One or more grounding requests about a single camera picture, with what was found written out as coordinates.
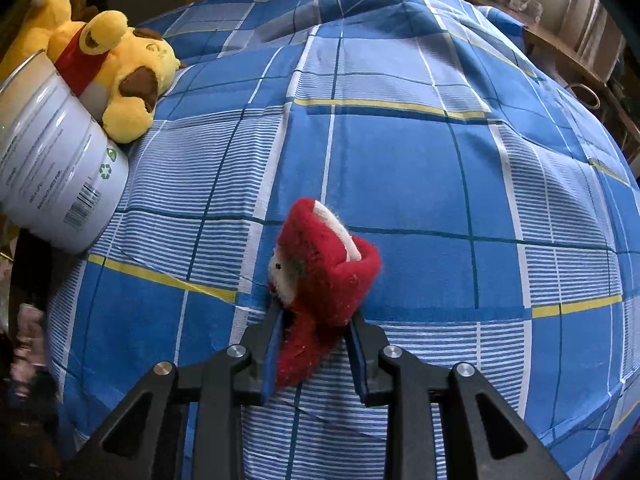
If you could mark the yellow bear plush red shirt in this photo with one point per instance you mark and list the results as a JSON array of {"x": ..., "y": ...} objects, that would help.
[{"x": 135, "y": 60}]

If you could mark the blue plaid blanket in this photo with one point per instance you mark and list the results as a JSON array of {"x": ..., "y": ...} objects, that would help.
[{"x": 425, "y": 185}]

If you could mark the pale striped curtain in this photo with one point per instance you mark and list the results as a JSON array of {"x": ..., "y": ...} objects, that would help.
[{"x": 595, "y": 15}]

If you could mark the white metal can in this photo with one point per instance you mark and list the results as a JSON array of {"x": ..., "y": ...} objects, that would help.
[{"x": 55, "y": 160}]

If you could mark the wooden desk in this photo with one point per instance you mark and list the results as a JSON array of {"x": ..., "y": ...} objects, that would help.
[{"x": 555, "y": 40}]

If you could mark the white metal stool frame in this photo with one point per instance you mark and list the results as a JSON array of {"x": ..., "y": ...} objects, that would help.
[{"x": 595, "y": 97}]

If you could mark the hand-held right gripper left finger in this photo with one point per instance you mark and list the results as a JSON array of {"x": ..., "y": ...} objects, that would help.
[{"x": 270, "y": 360}]

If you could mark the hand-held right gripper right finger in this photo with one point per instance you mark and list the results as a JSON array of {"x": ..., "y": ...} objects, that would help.
[{"x": 359, "y": 360}]

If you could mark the red plush toy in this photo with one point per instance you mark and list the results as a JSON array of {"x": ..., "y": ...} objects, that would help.
[{"x": 325, "y": 280}]

